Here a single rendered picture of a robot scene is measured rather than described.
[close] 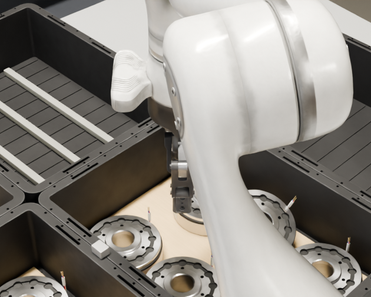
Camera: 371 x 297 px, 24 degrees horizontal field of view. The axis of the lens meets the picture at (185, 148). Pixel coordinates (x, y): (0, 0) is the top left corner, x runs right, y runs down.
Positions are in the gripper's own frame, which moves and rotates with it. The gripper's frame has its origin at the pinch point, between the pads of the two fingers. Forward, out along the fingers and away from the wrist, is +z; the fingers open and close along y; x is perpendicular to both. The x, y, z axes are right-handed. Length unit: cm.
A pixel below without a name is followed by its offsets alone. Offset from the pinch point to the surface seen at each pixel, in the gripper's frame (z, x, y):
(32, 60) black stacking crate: 18, 26, 52
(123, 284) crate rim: 7.6, 6.8, -8.8
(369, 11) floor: 101, -73, 205
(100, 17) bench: 31, 17, 87
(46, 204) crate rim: 7.6, 17.2, 4.5
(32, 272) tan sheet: 17.6, 19.8, 2.0
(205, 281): 14.3, -3.0, -2.7
